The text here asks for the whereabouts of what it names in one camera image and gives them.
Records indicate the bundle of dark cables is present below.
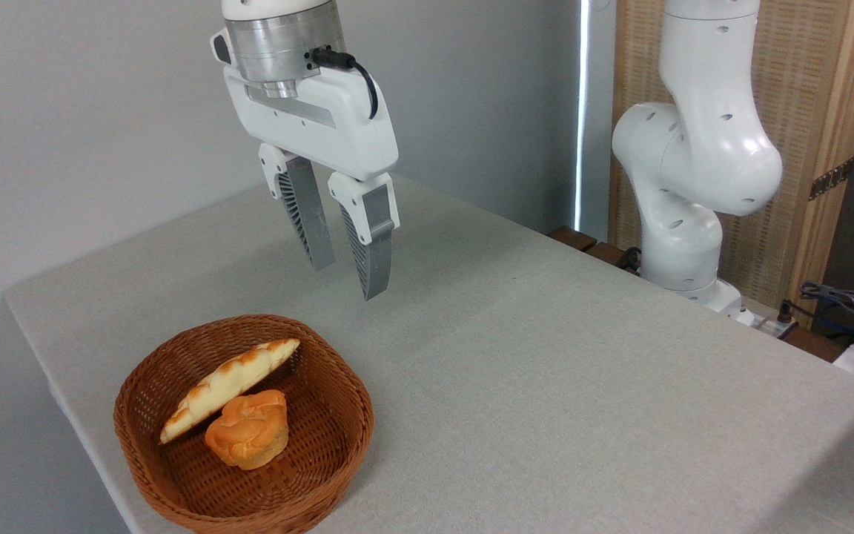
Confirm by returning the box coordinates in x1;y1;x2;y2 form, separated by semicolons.
800;280;854;351

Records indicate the brass screen hinge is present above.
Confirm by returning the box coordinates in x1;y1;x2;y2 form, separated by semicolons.
809;157;854;202

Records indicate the brown wicker basket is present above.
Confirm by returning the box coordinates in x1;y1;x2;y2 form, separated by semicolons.
113;314;374;534

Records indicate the round orange bread bun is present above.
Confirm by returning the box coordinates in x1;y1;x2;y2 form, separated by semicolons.
205;389;289;471

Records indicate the grey tablecloth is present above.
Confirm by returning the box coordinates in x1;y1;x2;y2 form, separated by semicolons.
4;163;854;534

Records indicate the long braided bread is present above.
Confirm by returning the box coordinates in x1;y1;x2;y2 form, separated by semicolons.
159;338;301;445

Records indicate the wooden bamboo folding screen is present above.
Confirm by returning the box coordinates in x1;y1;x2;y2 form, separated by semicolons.
609;0;854;327

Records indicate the white power strip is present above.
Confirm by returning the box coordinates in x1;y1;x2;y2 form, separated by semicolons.
738;297;800;339

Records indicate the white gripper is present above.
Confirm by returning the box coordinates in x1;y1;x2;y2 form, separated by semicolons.
211;30;401;301

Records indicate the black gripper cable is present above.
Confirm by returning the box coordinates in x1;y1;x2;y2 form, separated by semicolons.
311;47;380;121

